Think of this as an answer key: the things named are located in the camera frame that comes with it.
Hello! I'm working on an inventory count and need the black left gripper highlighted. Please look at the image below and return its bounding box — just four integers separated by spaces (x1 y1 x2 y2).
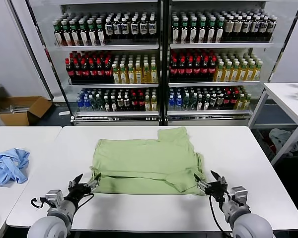
67 173 102 203

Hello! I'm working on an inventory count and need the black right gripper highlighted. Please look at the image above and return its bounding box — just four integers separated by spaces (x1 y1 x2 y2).
193 170 230 201

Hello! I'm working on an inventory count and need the light green polo shirt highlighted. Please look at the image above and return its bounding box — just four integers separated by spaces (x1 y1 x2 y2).
89 126 205 196

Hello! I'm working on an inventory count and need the pale clothes pile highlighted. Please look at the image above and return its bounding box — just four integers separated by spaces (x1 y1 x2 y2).
268 128 298 157

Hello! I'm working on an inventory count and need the beverage cooler cabinet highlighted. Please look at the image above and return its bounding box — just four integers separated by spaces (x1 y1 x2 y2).
27 0 166 126
163 0 298 127

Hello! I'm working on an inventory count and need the black mesh basket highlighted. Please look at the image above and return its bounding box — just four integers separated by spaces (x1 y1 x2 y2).
252 128 276 164

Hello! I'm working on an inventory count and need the white cooler shelf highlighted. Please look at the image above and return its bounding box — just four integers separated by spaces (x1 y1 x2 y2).
167 109 253 116
168 81 262 88
169 42 275 50
67 83 160 89
55 44 160 52
74 111 160 118

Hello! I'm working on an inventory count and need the crumpled light blue shirt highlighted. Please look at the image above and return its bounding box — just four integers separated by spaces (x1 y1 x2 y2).
0 147 31 186

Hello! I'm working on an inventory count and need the small red cap cola bottle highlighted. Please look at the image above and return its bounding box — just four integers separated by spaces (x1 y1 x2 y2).
131 93 139 112
138 93 146 112
230 92 238 110
223 92 231 110

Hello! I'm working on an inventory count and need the brown cardboard box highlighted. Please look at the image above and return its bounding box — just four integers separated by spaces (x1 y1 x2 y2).
0 95 53 126

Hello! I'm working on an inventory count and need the metal rods bundle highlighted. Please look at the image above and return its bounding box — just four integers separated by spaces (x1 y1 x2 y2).
8 105 32 114

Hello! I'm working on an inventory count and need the large yellow tea bottle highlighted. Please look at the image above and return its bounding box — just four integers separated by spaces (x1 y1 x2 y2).
214 61 224 83
112 64 121 84
127 63 136 84
239 61 248 82
150 62 159 84
254 61 262 81
231 61 240 82
120 64 129 84
223 61 232 82
143 62 151 84
135 63 144 84
247 61 255 82

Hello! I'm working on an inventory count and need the large red cap cola bottle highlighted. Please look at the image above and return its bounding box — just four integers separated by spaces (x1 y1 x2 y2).
81 59 90 81
96 59 105 81
88 59 97 81
73 59 82 81
177 58 186 81
66 58 75 81
104 59 113 81
201 58 210 81
193 58 202 81
209 58 217 80
185 58 194 81
169 58 178 81

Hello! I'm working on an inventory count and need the white side table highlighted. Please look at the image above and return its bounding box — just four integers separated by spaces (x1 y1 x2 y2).
248 82 298 166

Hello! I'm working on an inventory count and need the glass cooler door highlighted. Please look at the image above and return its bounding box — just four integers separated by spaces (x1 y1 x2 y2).
9 0 55 102
263 0 298 84

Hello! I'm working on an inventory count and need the green cap dark tea bottle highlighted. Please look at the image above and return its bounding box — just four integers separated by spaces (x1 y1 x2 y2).
96 19 106 46
70 20 79 47
54 21 63 47
198 17 208 45
62 20 71 47
207 17 217 44
171 18 180 45
189 17 198 45
87 19 97 46
180 18 189 45
78 19 88 47
216 17 225 44

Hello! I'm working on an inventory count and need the white cap blue label bottle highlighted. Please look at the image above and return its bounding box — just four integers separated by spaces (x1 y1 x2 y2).
130 17 140 39
242 16 252 41
105 19 114 39
113 18 123 39
250 16 260 40
121 18 131 39
259 16 269 40
148 16 157 38
140 17 149 39
268 16 277 39

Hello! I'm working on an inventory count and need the white cap beige label bottle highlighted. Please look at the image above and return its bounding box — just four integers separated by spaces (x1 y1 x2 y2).
224 15 234 42
233 15 243 42

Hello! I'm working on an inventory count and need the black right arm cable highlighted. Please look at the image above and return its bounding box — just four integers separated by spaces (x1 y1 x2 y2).
208 194 233 236

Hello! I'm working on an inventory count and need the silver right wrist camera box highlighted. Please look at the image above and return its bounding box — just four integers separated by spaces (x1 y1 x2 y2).
229 186 249 207

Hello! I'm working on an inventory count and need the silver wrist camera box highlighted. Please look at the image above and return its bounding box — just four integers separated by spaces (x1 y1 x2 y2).
229 186 249 207
39 189 65 211

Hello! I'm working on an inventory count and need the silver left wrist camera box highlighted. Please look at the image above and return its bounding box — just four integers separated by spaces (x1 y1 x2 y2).
39 189 65 211

